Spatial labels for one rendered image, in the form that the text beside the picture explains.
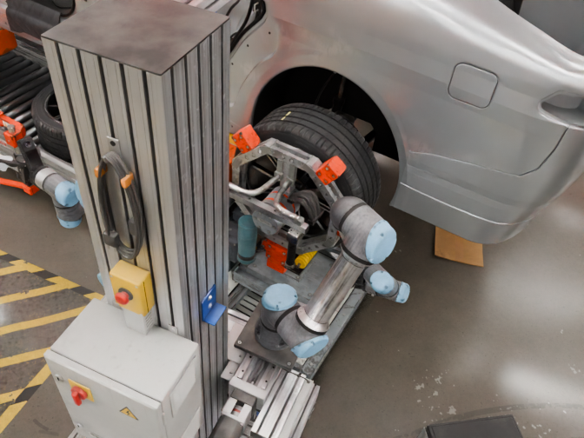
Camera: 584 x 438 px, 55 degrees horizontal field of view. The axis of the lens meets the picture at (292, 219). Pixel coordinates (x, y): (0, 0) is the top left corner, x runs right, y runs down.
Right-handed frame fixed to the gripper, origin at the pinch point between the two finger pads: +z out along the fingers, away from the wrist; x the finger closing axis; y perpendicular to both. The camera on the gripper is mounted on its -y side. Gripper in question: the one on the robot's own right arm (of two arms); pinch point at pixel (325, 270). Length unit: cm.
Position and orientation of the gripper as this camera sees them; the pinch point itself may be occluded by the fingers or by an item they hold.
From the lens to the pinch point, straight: 225.3
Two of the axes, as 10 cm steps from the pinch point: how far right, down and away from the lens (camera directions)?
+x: -3.2, 9.4, -1.5
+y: -4.5, -2.8, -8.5
